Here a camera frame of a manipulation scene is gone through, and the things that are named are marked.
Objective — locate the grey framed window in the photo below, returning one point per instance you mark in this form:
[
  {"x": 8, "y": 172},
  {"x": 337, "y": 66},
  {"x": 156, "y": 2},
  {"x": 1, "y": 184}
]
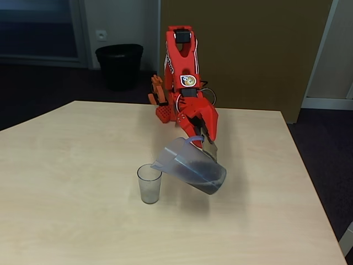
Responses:
[{"x": 80, "y": 33}]

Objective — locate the clear plastic cup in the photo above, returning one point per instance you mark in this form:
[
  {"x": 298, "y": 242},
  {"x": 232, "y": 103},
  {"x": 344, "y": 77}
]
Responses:
[{"x": 150, "y": 190}]

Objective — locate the translucent plastic measuring pitcher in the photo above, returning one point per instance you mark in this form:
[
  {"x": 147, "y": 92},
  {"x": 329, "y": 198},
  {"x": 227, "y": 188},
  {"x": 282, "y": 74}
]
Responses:
[{"x": 193, "y": 168}]

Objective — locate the orange table clamp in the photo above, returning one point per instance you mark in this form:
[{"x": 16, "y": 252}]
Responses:
[{"x": 158, "y": 91}]

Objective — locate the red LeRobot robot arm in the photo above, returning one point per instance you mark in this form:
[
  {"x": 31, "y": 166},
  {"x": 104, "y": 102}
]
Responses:
[{"x": 179, "y": 63}]

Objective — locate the white wall socket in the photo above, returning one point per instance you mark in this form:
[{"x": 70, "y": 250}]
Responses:
[{"x": 101, "y": 35}]

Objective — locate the black waste bin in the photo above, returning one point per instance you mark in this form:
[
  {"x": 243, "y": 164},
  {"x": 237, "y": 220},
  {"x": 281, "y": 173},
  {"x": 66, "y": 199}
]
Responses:
[{"x": 120, "y": 69}]

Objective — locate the grey metal furniture leg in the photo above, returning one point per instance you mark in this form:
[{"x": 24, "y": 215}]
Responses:
[{"x": 347, "y": 243}]

